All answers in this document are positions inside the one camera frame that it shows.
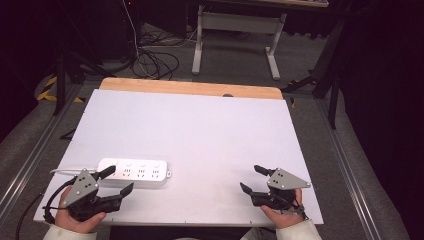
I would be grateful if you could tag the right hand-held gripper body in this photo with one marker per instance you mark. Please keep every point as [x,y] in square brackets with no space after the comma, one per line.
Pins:
[283,182]

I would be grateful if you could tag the white metal desk frame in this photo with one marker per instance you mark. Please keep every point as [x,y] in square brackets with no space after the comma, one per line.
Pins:
[240,22]

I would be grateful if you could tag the black metal stand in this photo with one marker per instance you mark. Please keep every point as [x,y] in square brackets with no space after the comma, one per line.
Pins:
[325,66]
[60,83]

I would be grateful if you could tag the aluminium floor rail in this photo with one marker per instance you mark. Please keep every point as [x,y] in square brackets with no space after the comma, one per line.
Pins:
[30,160]
[346,173]

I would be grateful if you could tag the white power strip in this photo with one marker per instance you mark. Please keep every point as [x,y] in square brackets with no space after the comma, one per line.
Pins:
[143,171]

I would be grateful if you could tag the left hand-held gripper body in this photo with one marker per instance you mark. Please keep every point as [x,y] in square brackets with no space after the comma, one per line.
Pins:
[81,186]

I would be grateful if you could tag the person's left hand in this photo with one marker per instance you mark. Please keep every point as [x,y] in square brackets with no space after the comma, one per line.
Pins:
[71,224]

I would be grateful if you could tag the person's right hand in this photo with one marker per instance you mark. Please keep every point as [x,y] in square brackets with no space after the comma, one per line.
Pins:
[283,218]

